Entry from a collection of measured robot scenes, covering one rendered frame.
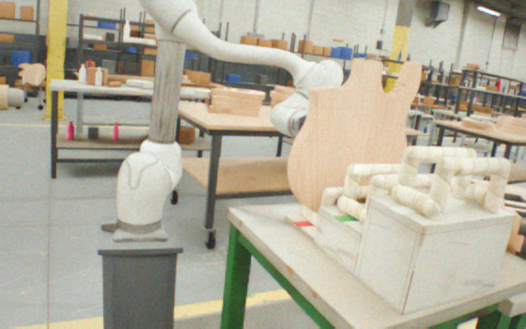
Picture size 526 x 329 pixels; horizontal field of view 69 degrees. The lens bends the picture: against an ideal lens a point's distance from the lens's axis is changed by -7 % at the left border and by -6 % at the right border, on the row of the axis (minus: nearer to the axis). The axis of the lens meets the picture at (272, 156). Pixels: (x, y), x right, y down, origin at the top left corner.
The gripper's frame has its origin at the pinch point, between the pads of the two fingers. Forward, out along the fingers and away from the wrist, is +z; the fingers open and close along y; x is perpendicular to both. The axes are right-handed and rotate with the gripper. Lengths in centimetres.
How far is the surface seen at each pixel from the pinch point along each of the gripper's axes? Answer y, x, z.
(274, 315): -34, -115, -82
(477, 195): -7.6, -2.5, 35.4
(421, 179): -2.5, -2.3, 24.2
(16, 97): 73, 10, 25
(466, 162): 4.9, 5.9, 40.0
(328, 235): 13.8, -17.7, 16.2
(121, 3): -38, 123, -1081
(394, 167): -2.0, -2.2, 15.8
